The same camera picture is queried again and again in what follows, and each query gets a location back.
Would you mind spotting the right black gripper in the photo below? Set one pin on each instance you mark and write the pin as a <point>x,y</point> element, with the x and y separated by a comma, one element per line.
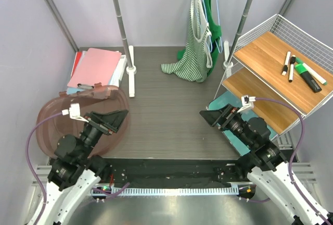
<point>211,116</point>

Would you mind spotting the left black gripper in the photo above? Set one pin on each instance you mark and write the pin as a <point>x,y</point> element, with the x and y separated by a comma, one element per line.
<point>111,121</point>

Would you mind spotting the green white striped tank top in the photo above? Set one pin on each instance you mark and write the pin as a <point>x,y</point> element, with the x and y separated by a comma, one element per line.
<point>196,60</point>

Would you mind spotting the light blue wire hanger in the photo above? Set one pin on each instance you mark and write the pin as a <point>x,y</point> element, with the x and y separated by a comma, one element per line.
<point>217,44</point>

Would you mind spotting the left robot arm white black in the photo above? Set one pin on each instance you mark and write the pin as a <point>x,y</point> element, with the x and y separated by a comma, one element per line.
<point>57,205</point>

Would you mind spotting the teal cutting mat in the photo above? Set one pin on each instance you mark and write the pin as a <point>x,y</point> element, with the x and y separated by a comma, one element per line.
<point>246,131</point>

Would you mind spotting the stack of papers folders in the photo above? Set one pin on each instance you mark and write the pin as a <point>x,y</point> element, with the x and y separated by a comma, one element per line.
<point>115,79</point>

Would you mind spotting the brown translucent plastic basin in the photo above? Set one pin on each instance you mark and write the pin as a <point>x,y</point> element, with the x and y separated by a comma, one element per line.
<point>102,99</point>

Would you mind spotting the small white black marker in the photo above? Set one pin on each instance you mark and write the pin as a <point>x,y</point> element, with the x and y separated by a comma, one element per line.
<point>291,72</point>

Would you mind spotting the green black highlighter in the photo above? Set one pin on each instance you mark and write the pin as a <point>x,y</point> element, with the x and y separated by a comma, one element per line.
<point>307,77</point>

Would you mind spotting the white green capped marker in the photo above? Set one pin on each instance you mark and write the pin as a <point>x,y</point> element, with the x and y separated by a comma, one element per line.
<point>315,74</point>

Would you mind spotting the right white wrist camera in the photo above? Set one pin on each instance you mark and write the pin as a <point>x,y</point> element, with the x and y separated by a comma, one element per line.
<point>247,103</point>

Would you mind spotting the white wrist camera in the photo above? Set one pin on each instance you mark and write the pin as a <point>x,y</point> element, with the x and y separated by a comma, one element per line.
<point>74,112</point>
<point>247,103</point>

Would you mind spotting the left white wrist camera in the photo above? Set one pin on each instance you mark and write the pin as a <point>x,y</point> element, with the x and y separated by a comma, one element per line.
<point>74,112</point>

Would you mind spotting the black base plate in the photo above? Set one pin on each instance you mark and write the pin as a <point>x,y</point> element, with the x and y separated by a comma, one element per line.
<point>151,173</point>

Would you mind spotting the white wire wooden shelf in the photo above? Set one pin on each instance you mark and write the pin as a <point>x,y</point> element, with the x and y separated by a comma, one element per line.
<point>258,59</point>

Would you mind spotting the white slotted cable duct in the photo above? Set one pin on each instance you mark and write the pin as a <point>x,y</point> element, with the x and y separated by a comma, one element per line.
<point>129,192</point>

